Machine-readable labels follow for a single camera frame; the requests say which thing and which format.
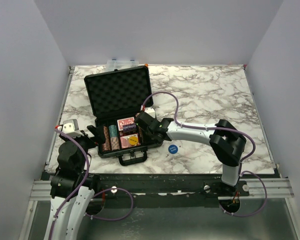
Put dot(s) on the red playing card deck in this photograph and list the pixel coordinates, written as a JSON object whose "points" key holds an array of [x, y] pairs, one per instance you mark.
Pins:
{"points": [[124, 121]]}

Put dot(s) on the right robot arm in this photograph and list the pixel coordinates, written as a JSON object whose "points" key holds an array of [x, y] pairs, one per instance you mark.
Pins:
{"points": [[224, 139]]}

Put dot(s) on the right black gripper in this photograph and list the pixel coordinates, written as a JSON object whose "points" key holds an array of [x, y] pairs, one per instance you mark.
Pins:
{"points": [[151, 139]]}

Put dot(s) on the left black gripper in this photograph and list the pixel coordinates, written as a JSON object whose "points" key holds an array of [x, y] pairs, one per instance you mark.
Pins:
{"points": [[98, 132]]}

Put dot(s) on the black mounting rail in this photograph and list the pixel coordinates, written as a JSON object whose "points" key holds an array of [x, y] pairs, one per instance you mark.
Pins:
{"points": [[164, 191]]}

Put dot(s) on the orange chip stack lower middle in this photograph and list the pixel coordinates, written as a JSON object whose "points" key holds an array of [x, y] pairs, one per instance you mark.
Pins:
{"points": [[114, 141]]}

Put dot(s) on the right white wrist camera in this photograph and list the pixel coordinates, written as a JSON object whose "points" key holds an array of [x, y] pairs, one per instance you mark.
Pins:
{"points": [[149, 110]]}

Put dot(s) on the purple grey chip stack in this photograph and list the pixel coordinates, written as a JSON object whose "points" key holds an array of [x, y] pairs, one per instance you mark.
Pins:
{"points": [[129, 128]]}

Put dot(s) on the blue small blind button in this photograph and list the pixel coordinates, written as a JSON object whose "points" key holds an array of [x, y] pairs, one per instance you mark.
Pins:
{"points": [[173, 149]]}

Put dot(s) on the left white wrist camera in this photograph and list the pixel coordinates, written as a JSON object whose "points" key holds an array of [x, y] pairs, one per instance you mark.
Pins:
{"points": [[70, 127]]}

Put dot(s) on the yellow big blind button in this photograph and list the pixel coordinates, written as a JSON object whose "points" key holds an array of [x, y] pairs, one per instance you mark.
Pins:
{"points": [[133, 140]]}

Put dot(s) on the orange chip stack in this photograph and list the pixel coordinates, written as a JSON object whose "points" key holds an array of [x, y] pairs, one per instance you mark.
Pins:
{"points": [[106, 146], [114, 141]]}

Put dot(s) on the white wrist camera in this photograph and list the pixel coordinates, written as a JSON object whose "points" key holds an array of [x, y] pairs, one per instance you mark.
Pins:
{"points": [[149, 110], [70, 127]]}

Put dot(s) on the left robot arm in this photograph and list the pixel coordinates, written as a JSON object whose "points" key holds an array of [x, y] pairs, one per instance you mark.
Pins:
{"points": [[72, 186]]}

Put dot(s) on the green chip stack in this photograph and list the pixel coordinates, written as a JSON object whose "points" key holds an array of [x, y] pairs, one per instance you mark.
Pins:
{"points": [[113, 133]]}

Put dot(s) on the black poker set case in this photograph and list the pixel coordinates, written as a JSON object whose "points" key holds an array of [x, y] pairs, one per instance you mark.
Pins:
{"points": [[119, 94]]}

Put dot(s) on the orange chip stack left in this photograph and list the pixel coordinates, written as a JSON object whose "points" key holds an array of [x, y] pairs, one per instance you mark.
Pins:
{"points": [[106, 146]]}

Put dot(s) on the clear plastic box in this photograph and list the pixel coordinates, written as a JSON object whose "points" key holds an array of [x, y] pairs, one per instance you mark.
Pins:
{"points": [[115, 64]]}

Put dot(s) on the red card deck in case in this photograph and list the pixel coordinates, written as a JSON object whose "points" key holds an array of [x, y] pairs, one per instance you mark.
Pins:
{"points": [[124, 141]]}

